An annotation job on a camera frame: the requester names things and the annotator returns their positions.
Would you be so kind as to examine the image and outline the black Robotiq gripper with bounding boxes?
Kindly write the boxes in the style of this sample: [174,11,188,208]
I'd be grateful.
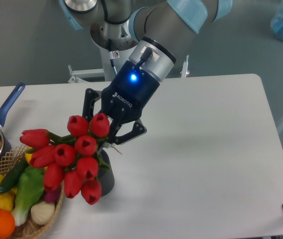
[82,61,159,147]

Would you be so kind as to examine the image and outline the red tulip bouquet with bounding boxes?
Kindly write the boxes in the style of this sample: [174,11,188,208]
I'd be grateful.
[20,113,110,205]

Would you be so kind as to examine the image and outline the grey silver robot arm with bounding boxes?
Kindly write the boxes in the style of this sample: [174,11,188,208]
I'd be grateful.
[60,0,232,147]

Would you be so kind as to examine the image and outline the dark grey ribbed vase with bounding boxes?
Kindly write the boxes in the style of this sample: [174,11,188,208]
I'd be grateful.
[98,149,115,197]

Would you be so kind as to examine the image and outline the yellow squash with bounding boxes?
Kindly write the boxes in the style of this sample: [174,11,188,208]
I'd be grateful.
[24,147,36,165]

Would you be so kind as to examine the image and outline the purple red radish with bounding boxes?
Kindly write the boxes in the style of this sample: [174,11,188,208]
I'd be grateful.
[43,187,61,203]

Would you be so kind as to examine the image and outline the green bok choy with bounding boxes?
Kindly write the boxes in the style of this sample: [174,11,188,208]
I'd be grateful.
[11,166,45,227]

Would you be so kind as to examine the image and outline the dark green cucumber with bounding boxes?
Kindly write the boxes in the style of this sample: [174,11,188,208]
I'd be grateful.
[0,157,29,194]

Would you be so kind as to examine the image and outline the white garlic bulb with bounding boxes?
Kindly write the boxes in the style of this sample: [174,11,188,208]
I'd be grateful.
[30,201,55,225]

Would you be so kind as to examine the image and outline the woven wicker basket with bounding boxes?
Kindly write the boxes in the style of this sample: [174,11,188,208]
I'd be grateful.
[0,144,64,239]

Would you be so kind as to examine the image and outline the orange fruit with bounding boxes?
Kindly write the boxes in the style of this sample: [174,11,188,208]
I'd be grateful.
[0,210,15,239]

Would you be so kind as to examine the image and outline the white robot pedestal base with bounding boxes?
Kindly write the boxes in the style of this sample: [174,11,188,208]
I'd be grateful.
[68,47,191,84]

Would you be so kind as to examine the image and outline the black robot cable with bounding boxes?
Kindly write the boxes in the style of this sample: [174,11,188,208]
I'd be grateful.
[99,0,121,81]

